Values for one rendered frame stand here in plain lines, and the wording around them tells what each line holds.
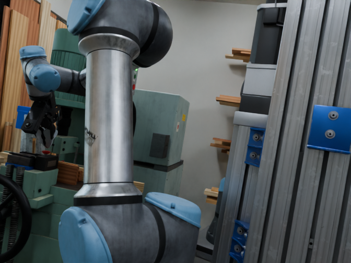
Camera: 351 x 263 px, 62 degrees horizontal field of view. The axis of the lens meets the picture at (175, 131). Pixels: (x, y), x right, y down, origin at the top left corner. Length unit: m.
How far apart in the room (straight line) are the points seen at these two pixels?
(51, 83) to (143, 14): 0.41
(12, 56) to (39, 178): 1.81
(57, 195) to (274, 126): 0.82
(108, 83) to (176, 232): 0.29
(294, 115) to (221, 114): 2.76
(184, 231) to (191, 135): 2.90
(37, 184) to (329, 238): 0.88
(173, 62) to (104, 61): 3.05
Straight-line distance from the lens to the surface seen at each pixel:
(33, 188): 1.11
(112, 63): 0.54
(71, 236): 0.50
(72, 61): 1.26
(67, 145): 1.33
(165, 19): 0.65
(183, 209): 0.55
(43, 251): 1.26
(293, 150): 0.65
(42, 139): 1.15
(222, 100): 2.93
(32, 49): 1.01
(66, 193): 1.16
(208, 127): 3.40
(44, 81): 0.91
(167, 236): 0.54
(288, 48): 0.69
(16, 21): 2.86
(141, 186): 1.21
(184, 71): 3.52
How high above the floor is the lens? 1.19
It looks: 1 degrees down
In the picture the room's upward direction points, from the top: 9 degrees clockwise
